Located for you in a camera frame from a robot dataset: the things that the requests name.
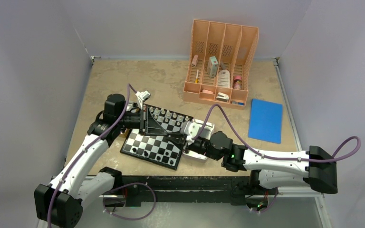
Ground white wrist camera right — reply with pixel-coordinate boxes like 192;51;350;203
180;121;203;138

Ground pink tape roll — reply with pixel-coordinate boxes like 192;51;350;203
233;75;242;90

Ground white green small box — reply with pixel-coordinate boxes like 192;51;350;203
207;56;219;78

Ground yellow white pen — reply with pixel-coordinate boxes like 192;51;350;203
195;69;199;84

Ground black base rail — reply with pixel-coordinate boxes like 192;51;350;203
107;175;277;208

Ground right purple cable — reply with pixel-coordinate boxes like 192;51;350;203
193;104;362;163

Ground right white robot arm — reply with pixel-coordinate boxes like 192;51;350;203
165;131;338;194

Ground blue notebook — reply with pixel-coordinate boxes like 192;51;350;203
248;98;283;144

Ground pink small tube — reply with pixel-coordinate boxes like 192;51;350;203
191;55;198;67

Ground pink eraser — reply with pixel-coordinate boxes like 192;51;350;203
202;89;214;95

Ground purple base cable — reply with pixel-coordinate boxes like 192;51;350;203
102;182;156;221

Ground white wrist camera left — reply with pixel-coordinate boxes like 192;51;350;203
135;90;151;109

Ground white striped bottle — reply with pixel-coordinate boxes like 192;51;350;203
216;70;231;88

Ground empty metal tin lid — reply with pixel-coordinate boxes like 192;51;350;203
183;119;214;162

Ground peach plastic desk organizer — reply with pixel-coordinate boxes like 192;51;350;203
183;19;259;110

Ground metal tin with black pieces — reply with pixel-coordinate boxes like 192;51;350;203
118;129;130;138

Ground black white chess board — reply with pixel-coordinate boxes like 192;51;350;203
120;105;193;170

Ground white stapler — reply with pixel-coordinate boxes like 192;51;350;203
215;92;230;102

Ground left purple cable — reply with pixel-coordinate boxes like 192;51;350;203
46;83;139;228

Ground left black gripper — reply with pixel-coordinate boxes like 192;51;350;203
117;105;167;135

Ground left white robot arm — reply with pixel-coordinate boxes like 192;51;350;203
34;94;150;228

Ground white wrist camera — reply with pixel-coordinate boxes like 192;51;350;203
135;90;151;109
180;121;203;138

